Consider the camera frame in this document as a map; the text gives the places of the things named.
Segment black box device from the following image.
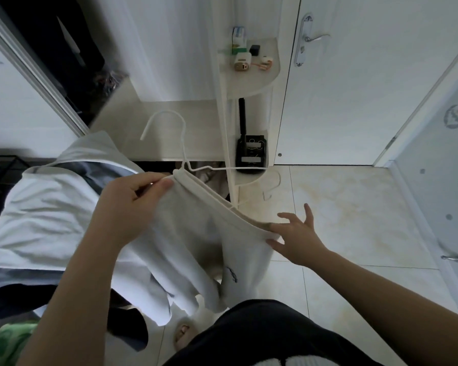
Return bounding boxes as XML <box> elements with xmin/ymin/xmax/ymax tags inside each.
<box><xmin>235</xmin><ymin>135</ymin><xmax>268</xmax><ymax>174</ymax></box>

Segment person's left hand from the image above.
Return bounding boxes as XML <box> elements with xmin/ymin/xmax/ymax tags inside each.
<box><xmin>92</xmin><ymin>171</ymin><xmax>175</xmax><ymax>250</ymax></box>

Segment person's left forearm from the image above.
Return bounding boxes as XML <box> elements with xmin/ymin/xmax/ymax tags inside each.
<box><xmin>17</xmin><ymin>228</ymin><xmax>134</xmax><ymax>366</ymax></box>

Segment person's dark shirt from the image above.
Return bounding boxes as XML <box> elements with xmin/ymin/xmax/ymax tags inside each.
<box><xmin>164</xmin><ymin>299</ymin><xmax>383</xmax><ymax>366</ymax></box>

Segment dark fabric pile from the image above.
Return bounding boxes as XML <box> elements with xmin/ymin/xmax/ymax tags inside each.
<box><xmin>92</xmin><ymin>68</ymin><xmax>128</xmax><ymax>105</ymax></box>

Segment silver door handle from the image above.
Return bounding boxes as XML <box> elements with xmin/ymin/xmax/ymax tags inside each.
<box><xmin>295</xmin><ymin>13</ymin><xmax>331</xmax><ymax>68</ymax></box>

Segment small white blue box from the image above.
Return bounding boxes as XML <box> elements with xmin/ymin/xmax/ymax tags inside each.
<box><xmin>231</xmin><ymin>26</ymin><xmax>246</xmax><ymax>52</ymax></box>

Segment person's right hand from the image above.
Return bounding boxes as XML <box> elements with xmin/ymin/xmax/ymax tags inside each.
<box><xmin>264</xmin><ymin>203</ymin><xmax>331</xmax><ymax>270</ymax></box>

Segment white door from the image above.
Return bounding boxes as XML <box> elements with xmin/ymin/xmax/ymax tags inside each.
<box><xmin>275</xmin><ymin>0</ymin><xmax>458</xmax><ymax>167</ymax></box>

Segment green bag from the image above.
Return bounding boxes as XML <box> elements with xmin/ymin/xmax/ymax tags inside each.
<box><xmin>0</xmin><ymin>322</ymin><xmax>39</xmax><ymax>366</ymax></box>

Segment person's right forearm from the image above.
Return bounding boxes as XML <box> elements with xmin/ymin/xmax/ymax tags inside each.
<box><xmin>313</xmin><ymin>249</ymin><xmax>458</xmax><ymax>366</ymax></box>

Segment white wire hanger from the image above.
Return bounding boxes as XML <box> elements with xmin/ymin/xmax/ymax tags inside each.
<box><xmin>139</xmin><ymin>110</ymin><xmax>238</xmax><ymax>180</ymax></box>

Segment white t-shirt with script print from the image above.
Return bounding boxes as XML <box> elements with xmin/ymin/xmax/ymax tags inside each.
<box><xmin>126</xmin><ymin>167</ymin><xmax>283</xmax><ymax>317</ymax></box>

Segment rounded corner shelf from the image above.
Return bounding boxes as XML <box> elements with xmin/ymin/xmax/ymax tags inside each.
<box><xmin>220</xmin><ymin>38</ymin><xmax>280</xmax><ymax>100</ymax></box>

